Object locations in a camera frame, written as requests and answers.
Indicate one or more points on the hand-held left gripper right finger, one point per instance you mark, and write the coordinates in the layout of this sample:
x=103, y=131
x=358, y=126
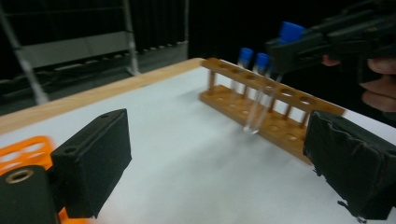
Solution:
x=355, y=171

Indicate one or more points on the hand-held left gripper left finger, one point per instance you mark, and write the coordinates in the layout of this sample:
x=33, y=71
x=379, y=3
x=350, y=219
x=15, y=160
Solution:
x=93, y=161

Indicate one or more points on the blue-capped glass test tube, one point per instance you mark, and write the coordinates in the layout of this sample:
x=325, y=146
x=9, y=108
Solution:
x=246, y=54
x=291, y=31
x=262, y=59

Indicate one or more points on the orange plastic test tube rack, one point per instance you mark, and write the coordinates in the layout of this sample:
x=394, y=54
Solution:
x=25, y=152

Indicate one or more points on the wooden test tube rack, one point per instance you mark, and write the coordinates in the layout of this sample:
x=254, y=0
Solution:
x=280, y=127

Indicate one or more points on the white table mat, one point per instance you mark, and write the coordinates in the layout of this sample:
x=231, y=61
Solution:
x=186, y=155

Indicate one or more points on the grey metal stand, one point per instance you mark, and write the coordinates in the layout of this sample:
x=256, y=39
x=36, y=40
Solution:
x=77, y=48

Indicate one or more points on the black curtain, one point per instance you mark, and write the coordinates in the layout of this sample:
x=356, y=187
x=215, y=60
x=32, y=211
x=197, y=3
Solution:
x=162, y=21

